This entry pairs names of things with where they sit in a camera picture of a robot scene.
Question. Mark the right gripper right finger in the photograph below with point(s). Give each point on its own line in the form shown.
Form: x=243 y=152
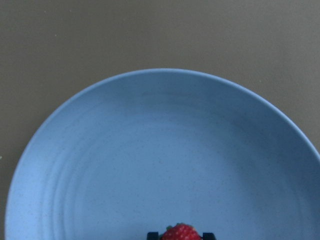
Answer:
x=208 y=236

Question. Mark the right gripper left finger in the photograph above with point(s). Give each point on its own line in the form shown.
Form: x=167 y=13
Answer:
x=152 y=236

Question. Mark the blue plate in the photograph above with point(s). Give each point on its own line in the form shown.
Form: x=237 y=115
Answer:
x=143 y=150

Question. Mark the red strawberry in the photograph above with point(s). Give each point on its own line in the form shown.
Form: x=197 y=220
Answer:
x=180 y=231

